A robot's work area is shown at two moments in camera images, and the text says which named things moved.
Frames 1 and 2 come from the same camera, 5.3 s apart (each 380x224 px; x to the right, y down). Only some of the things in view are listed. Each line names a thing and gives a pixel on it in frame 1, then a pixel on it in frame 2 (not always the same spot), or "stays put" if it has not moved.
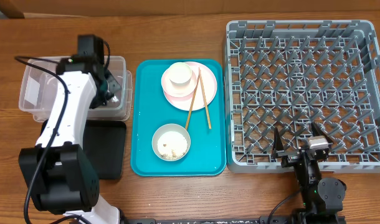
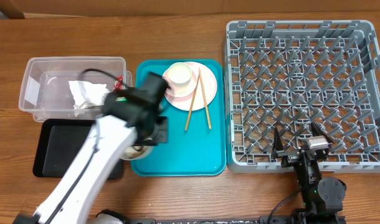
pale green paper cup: (180, 73) stays put
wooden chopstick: (204, 97) stays put
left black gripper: (114, 84) → (162, 135)
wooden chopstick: (193, 98) stays put
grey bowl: (171, 142) → (130, 153)
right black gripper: (289, 155) stays put
